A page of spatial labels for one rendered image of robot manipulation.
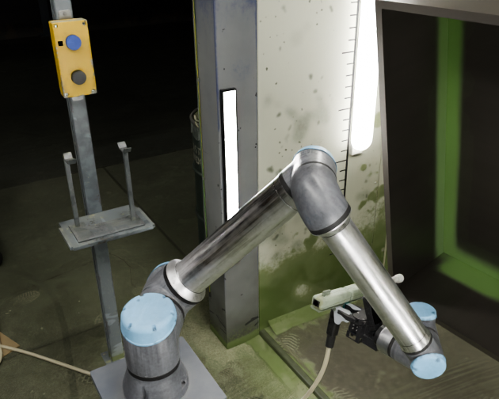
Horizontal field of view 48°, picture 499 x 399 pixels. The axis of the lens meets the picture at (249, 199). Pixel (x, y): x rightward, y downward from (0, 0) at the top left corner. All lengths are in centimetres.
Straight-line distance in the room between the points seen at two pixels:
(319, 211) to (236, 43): 100
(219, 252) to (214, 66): 83
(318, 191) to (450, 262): 132
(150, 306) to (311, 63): 125
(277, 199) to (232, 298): 121
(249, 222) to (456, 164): 105
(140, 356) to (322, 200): 65
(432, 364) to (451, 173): 96
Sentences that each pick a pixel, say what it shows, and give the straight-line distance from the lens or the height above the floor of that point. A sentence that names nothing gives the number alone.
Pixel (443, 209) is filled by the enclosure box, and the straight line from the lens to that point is 244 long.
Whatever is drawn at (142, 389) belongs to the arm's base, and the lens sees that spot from 164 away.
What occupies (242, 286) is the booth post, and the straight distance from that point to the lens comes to 259.
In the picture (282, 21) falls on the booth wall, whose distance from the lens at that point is 223.
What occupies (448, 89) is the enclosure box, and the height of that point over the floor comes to 129.
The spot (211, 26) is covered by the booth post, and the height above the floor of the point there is 150.
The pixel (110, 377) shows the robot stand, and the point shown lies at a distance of 178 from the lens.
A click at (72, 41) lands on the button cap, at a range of 205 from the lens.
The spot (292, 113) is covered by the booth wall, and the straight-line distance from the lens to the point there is 235.
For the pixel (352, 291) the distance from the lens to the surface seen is 194.
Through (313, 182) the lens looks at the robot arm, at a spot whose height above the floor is 129.
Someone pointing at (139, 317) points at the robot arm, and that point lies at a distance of 154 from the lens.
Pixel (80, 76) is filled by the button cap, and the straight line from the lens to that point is 207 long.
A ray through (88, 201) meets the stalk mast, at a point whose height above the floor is 85.
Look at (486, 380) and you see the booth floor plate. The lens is 274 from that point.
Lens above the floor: 185
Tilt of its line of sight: 27 degrees down
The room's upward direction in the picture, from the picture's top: 1 degrees counter-clockwise
